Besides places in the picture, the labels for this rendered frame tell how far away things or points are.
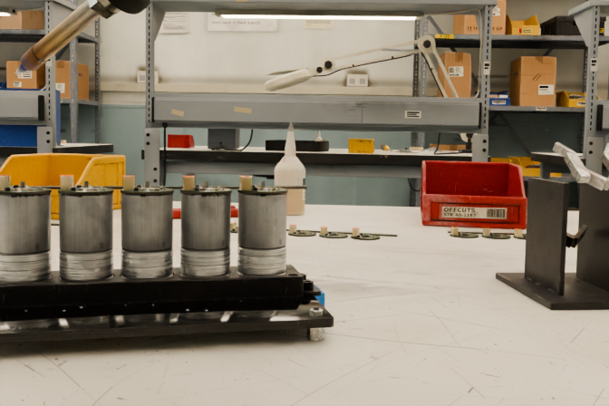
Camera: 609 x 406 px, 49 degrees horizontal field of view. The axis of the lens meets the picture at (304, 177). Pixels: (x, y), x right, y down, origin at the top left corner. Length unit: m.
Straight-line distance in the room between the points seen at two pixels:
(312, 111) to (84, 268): 2.35
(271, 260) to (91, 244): 0.08
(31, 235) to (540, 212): 0.28
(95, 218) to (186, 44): 4.62
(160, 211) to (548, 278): 0.22
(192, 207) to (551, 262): 0.20
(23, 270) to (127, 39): 4.74
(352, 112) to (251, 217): 2.33
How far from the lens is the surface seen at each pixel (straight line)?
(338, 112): 2.64
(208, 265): 0.32
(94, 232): 0.32
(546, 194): 0.41
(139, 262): 0.32
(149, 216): 0.32
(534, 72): 4.54
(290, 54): 4.81
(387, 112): 2.65
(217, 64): 4.87
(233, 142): 2.78
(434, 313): 0.36
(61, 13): 3.04
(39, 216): 0.33
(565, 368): 0.29
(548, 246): 0.41
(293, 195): 0.72
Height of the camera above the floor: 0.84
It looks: 4 degrees down
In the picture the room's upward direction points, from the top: 1 degrees clockwise
